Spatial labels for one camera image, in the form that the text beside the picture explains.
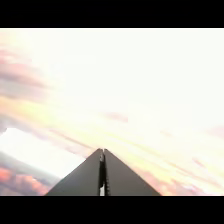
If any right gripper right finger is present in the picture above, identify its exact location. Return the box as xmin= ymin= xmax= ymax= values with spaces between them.
xmin=102 ymin=148 xmax=162 ymax=197

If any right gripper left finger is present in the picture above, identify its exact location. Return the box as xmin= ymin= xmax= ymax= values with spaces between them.
xmin=45 ymin=148 xmax=104 ymax=197

